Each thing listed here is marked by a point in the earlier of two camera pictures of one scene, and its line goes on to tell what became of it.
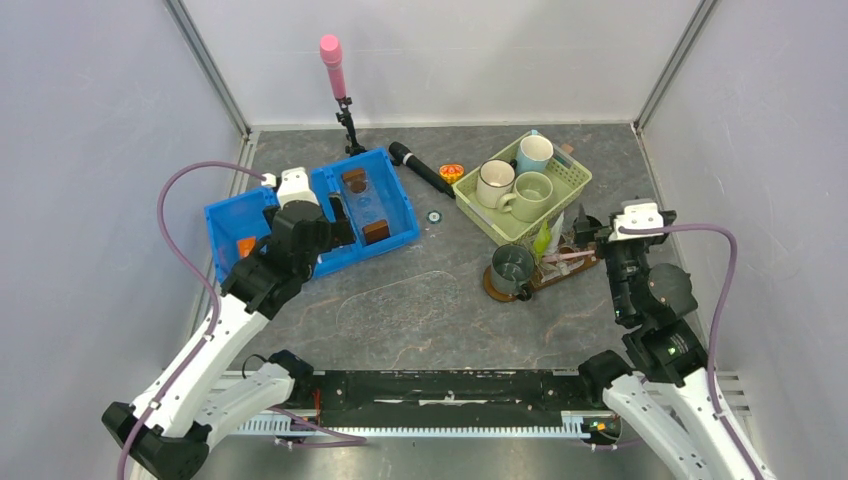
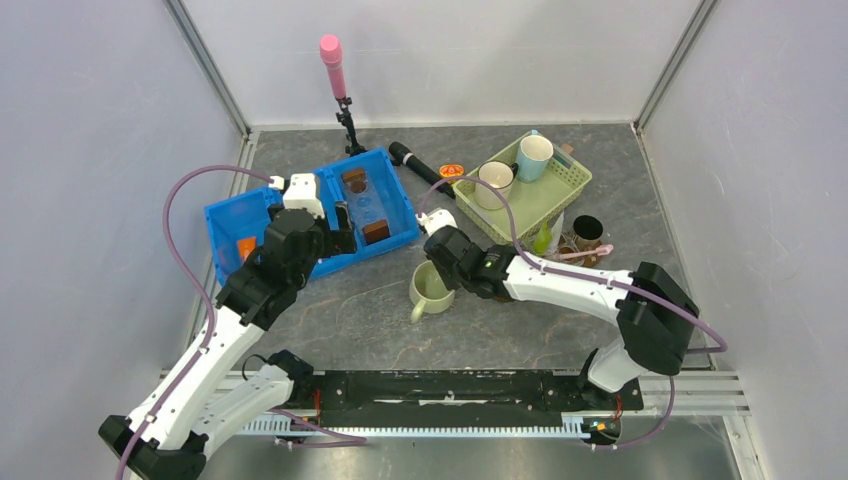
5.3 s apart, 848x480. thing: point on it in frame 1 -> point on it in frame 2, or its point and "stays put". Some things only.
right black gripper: (583, 232) -> (450, 283)
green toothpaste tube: (542, 241) stays put
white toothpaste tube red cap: (556, 231) stays put
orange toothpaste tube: (245, 246) stays put
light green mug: (531, 198) -> (428, 290)
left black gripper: (340, 232) stays put
